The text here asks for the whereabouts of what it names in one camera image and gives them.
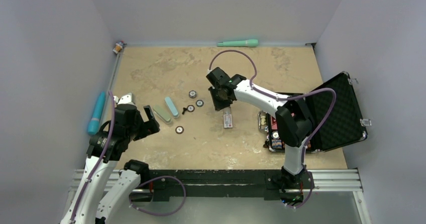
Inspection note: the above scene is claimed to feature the green stapler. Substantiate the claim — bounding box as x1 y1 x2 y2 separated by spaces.
152 105 172 124

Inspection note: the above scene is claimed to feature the blue stapler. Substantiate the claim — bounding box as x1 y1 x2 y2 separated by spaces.
164 96 179 119

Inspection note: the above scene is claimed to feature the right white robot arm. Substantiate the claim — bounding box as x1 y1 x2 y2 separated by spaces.
206 67 314 187

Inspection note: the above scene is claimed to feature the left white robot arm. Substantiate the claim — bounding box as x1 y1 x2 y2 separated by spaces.
61 103 160 223

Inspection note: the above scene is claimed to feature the blue green poker chip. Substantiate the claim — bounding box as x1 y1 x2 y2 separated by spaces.
196 100 204 107

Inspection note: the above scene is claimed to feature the orange poker chip upper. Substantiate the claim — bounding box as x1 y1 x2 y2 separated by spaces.
187 105 195 113

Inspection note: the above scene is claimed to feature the orange poker chip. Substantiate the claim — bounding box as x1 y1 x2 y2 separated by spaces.
187 105 195 113
175 126 184 134

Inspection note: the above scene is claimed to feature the orange poker chip lower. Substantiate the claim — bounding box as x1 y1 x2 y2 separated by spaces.
175 126 184 134

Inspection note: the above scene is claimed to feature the blue toy microphone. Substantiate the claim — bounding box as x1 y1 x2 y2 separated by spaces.
87 91 106 136

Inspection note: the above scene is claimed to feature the mint green toy microphone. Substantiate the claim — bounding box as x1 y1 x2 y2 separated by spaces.
217 39 259 48

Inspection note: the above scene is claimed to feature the black poker chip case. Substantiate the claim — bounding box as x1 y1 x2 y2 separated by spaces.
258 71 371 154

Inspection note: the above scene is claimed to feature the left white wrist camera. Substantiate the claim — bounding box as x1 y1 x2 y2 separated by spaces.
114 93 136 105

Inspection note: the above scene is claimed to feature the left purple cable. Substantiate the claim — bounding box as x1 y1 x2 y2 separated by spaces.
70 91 116 224

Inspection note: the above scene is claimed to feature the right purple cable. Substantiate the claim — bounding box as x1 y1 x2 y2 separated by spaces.
208 50 337 210

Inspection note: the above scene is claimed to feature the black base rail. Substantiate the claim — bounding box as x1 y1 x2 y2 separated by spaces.
130 169 313 202

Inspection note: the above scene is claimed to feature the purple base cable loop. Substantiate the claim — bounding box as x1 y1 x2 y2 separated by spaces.
129 176 186 217

